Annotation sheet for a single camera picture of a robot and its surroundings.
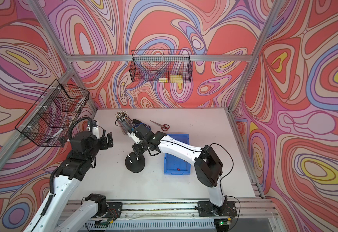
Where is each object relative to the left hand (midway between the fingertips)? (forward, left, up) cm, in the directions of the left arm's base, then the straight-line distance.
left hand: (103, 133), depth 73 cm
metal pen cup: (+18, -4, -12) cm, 22 cm away
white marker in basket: (+3, +24, -1) cm, 24 cm away
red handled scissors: (+24, -30, -26) cm, 46 cm away
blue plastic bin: (-6, -37, -26) cm, 45 cm away
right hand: (-3, -15, -14) cm, 21 cm away
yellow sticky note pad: (+37, -38, +8) cm, 54 cm away
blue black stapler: (+26, -9, -23) cm, 36 cm away
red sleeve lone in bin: (-8, -39, -26) cm, 48 cm away
